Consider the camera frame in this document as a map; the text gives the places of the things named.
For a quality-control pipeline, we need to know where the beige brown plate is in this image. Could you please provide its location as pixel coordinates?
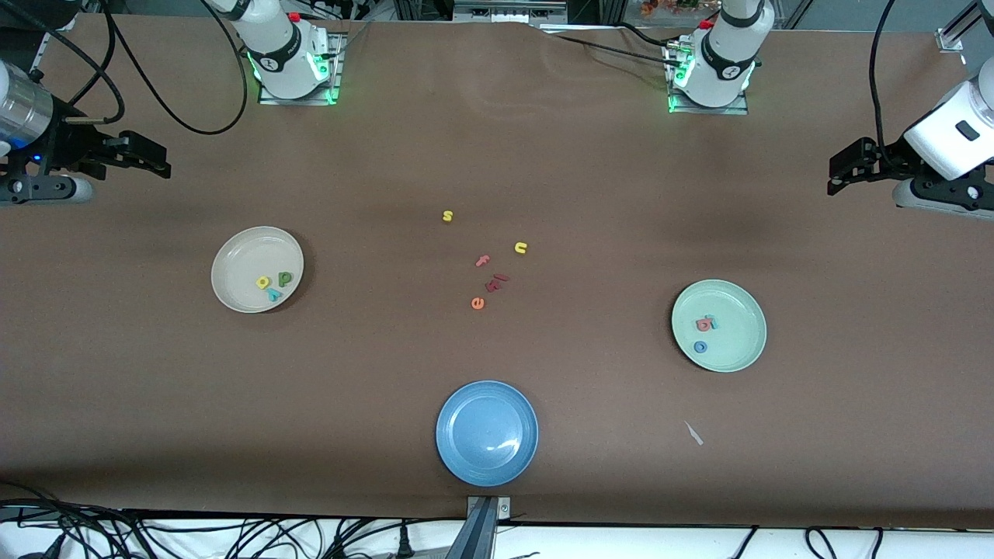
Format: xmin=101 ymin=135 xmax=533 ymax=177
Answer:
xmin=210 ymin=226 xmax=305 ymax=314

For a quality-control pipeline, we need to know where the pale green plate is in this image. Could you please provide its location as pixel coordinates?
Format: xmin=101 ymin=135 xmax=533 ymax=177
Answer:
xmin=671 ymin=279 xmax=768 ymax=373

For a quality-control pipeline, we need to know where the brown table cover sheet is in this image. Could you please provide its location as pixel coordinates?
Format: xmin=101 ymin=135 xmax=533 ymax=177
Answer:
xmin=0 ymin=14 xmax=994 ymax=530

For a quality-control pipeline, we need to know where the blue plate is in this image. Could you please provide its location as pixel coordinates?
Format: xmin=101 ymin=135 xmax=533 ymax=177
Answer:
xmin=435 ymin=380 xmax=540 ymax=488

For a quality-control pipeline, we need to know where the grey metal table clamp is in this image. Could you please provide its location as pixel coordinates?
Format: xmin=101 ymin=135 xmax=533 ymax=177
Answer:
xmin=447 ymin=495 xmax=513 ymax=559

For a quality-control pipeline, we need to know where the aluminium frame profile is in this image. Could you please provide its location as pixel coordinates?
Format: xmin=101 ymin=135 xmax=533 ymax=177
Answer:
xmin=936 ymin=6 xmax=981 ymax=52

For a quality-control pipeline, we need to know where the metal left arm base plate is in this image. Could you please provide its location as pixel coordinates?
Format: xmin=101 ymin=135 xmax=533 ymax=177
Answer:
xmin=666 ymin=39 xmax=750 ymax=116

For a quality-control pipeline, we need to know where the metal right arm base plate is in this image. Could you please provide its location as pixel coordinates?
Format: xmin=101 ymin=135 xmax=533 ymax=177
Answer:
xmin=259 ymin=31 xmax=344 ymax=106

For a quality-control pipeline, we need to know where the black base cable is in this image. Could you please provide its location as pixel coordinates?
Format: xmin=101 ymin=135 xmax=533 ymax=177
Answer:
xmin=544 ymin=22 xmax=688 ymax=71

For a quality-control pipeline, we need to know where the black cable tangle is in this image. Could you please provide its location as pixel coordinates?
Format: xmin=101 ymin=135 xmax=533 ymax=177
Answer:
xmin=0 ymin=481 xmax=389 ymax=559

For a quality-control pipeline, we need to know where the grey metal bracket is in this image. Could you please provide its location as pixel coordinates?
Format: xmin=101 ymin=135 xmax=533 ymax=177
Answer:
xmin=453 ymin=0 xmax=569 ymax=26

